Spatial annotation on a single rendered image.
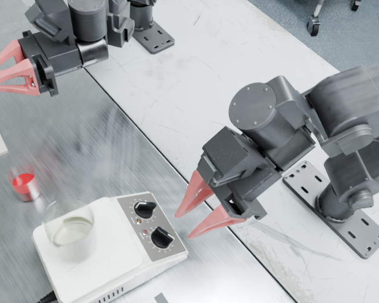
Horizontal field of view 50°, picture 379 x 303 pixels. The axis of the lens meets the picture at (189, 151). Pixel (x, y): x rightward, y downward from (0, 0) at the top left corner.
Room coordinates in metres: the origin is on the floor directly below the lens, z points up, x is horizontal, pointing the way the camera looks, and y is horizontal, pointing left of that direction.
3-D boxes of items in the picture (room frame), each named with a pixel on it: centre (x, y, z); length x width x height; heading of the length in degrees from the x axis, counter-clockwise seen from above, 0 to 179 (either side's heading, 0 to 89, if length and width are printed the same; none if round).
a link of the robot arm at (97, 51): (0.52, 0.21, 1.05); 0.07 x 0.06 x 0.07; 131
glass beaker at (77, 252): (0.19, 0.13, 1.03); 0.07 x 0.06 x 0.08; 168
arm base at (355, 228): (0.38, -0.28, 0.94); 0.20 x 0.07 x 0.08; 49
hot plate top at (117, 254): (0.19, 0.11, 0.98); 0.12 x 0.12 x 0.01; 40
